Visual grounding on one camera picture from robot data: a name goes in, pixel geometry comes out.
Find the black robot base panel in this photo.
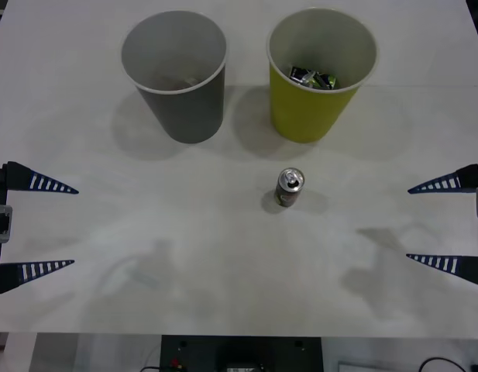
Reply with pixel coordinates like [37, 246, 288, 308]
[160, 335, 323, 372]

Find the black drink can green print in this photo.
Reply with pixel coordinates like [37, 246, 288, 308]
[274, 167, 306, 208]

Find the black can green label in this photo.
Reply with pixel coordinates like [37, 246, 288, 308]
[315, 73, 339, 90]

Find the grey plastic waste bin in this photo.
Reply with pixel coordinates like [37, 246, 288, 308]
[119, 10, 228, 145]

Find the yellow-green plastic waste bin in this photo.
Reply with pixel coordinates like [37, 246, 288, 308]
[266, 6, 379, 145]

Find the black and silver can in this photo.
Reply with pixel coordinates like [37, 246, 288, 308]
[289, 66, 321, 87]

